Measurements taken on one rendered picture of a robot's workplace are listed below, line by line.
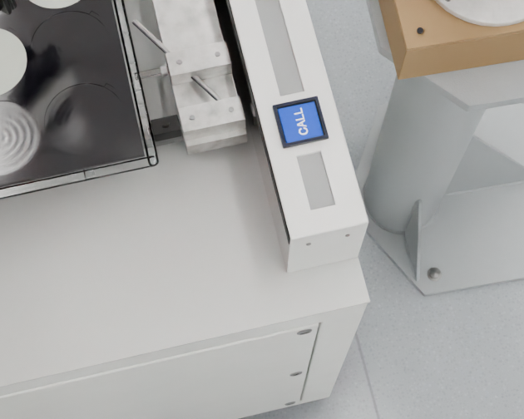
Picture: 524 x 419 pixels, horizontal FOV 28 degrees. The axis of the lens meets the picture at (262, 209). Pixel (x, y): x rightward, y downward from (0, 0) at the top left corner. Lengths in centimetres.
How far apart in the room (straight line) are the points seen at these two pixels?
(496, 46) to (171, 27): 43
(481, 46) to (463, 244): 88
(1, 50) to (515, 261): 124
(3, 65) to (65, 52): 8
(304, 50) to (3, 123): 39
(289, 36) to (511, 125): 112
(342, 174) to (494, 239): 105
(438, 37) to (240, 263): 39
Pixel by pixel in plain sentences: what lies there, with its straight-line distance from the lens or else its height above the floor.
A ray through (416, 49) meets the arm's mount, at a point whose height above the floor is 90.
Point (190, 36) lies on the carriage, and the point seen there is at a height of 88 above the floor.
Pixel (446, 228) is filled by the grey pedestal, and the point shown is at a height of 1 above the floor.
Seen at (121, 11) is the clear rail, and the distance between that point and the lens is 140.
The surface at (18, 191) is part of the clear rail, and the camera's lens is 131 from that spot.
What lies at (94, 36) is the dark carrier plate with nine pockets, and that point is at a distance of 139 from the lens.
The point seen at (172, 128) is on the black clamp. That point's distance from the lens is 131.
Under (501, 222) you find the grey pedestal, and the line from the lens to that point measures 226.
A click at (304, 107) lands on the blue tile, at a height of 96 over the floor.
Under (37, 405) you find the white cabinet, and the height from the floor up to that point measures 66.
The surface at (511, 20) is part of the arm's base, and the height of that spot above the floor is 92.
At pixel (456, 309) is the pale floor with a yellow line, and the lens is 221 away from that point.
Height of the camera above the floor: 210
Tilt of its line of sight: 71 degrees down
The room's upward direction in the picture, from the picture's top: 1 degrees clockwise
